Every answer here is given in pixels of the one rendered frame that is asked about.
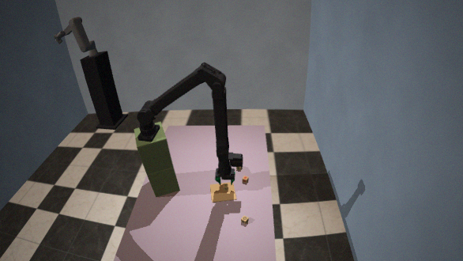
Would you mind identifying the tan flat mat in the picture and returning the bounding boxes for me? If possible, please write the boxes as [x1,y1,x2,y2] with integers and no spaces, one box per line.
[210,182,236,202]

